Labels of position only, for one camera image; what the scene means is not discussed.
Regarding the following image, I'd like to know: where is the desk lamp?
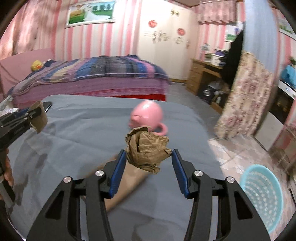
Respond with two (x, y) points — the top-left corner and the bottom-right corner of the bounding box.
(200, 43), (209, 61)

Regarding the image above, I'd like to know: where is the blue cloth on refrigerator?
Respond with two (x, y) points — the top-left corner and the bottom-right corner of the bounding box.
(280, 65), (296, 88)

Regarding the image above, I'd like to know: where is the pink pig mug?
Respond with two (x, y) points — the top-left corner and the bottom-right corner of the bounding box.
(128, 100), (168, 136)

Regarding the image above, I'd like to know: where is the white refrigerator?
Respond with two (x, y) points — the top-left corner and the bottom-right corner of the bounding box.
(254, 80), (295, 151)

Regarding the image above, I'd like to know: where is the framed wedding photo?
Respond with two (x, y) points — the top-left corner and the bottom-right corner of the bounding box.
(65, 1), (116, 28)

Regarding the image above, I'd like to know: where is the turquoise plastic basket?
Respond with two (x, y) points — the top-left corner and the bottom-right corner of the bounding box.
(240, 164), (283, 233)

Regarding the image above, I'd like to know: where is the small framed photo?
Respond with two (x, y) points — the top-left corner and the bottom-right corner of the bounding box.
(225, 22), (244, 43)

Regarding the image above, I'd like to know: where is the white box on desk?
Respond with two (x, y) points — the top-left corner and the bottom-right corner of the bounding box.
(211, 54), (224, 66)

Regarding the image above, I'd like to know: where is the person's left hand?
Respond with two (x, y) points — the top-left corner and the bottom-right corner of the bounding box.
(1, 149), (15, 188)

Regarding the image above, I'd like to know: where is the black hanging coat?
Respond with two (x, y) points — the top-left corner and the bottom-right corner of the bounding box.
(220, 30), (244, 89)

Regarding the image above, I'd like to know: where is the wooden desk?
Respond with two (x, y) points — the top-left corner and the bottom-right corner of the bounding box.
(186, 59), (230, 114)

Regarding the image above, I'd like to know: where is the black phone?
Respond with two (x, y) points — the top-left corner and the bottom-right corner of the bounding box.
(43, 101), (52, 113)

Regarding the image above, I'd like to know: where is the floral curtain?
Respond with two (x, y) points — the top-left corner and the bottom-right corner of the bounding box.
(214, 51), (273, 139)

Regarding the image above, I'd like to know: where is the yellow duck plush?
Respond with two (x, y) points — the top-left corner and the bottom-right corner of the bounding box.
(31, 60), (44, 72)

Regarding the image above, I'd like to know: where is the wall picture right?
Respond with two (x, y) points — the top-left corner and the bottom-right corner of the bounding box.
(278, 18), (296, 40)

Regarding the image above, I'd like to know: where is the brown phone case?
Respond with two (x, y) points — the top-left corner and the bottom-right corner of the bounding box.
(105, 161), (149, 212)

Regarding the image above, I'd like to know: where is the pink window curtain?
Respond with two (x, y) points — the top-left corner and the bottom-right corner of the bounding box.
(1, 1), (60, 59)

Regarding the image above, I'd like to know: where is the white wardrobe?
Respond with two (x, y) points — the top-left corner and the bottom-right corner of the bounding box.
(137, 1), (197, 80)

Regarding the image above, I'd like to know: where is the bed with purple sheet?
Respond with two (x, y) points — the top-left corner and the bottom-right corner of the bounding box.
(1, 48), (170, 108)

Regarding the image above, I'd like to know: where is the brown paper ball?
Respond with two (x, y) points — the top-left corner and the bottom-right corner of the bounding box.
(125, 126), (172, 174)

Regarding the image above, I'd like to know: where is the black box under desk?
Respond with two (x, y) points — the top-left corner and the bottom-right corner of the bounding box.
(201, 85), (218, 103)

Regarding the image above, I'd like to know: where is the striped patchwork blanket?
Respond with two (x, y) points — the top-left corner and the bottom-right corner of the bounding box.
(8, 55), (169, 95)

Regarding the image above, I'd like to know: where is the small potted plant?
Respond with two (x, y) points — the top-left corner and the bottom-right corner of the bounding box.
(289, 56), (296, 66)

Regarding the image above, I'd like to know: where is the grey-blue table cloth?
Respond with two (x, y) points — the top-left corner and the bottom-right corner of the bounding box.
(9, 95), (224, 240)

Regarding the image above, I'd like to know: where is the pink valance curtain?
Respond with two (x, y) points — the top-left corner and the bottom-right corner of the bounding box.
(196, 1), (246, 24)

